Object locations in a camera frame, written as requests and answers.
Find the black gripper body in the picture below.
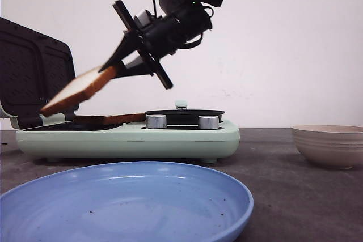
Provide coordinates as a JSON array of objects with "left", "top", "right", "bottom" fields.
[{"left": 113, "top": 0, "right": 212, "bottom": 89}]

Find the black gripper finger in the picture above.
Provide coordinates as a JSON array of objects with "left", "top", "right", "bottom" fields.
[
  {"left": 113, "top": 56, "right": 154, "bottom": 79},
  {"left": 99, "top": 31, "right": 142, "bottom": 72}
]

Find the white bread slice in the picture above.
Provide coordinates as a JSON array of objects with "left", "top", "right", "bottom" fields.
[
  {"left": 74, "top": 113, "right": 146, "bottom": 125},
  {"left": 40, "top": 66, "right": 117, "bottom": 117}
]

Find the breakfast maker hinged lid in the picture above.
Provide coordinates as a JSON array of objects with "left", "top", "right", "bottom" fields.
[{"left": 1, "top": 18, "right": 75, "bottom": 129}]

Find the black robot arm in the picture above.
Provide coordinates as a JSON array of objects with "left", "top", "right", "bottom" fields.
[{"left": 95, "top": 0, "right": 223, "bottom": 90}]

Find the mint green breakfast maker base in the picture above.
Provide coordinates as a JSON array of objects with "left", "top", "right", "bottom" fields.
[{"left": 16, "top": 120, "right": 240, "bottom": 162}]

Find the left silver control knob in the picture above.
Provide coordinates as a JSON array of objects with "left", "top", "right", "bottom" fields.
[{"left": 146, "top": 114, "right": 167, "bottom": 129}]

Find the silver control knob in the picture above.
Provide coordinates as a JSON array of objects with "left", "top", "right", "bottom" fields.
[
  {"left": 146, "top": 114, "right": 167, "bottom": 129},
  {"left": 198, "top": 115, "right": 220, "bottom": 130}
]

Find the black round frying pan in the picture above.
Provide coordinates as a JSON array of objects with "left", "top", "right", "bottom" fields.
[{"left": 145, "top": 100, "right": 225, "bottom": 125}]

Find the right silver control knob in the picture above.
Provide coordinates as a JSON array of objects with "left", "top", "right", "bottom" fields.
[{"left": 198, "top": 115, "right": 220, "bottom": 130}]

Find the blue round plate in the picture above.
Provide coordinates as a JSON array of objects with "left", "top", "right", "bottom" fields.
[{"left": 1, "top": 162, "right": 254, "bottom": 241}]

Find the beige ribbed bowl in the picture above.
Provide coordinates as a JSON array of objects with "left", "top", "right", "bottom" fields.
[{"left": 291, "top": 125, "right": 362, "bottom": 169}]

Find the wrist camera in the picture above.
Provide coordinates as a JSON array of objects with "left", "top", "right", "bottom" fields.
[{"left": 133, "top": 10, "right": 155, "bottom": 29}]

